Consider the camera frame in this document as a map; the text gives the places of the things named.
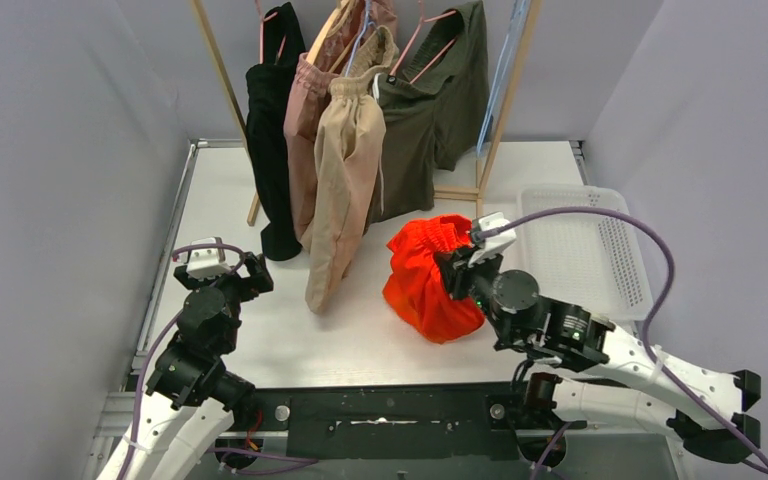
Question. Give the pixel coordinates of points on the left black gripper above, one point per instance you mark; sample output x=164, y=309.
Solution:
x=251, y=279

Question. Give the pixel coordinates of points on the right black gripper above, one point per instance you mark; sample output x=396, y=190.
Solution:
x=454, y=266

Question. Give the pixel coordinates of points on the orange shorts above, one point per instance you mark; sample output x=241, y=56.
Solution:
x=414, y=289

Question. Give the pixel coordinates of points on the light blue wire hanger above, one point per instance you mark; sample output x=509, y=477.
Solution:
x=505, y=59

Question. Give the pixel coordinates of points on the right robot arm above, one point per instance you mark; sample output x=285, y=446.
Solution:
x=599, y=373

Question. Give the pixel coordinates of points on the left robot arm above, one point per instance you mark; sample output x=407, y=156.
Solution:
x=186, y=397

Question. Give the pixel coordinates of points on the beige shorts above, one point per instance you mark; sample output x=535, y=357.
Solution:
x=347, y=160

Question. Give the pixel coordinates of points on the olive green shorts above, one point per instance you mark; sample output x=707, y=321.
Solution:
x=432, y=127

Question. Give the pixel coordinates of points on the black shorts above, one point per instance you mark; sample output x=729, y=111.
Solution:
x=268, y=88

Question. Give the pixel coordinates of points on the pink shorts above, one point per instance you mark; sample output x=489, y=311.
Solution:
x=309, y=96

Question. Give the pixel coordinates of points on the pink hanger on black shorts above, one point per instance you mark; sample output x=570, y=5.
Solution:
x=272, y=33

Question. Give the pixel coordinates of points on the pink hanger on green shorts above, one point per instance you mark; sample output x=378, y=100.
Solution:
x=432, y=40

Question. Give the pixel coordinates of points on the blue hanger on beige shorts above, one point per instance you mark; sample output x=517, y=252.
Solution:
x=367, y=24

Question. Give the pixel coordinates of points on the wooden hanger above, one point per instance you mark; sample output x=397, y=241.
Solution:
x=332, y=39

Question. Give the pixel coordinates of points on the wooden clothes rack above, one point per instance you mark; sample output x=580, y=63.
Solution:
x=484, y=164

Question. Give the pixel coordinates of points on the white plastic basket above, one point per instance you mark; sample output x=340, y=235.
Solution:
x=589, y=260

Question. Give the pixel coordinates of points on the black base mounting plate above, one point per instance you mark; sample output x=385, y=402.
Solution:
x=396, y=422

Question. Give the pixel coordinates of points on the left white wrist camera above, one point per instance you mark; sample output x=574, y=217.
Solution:
x=207, y=263

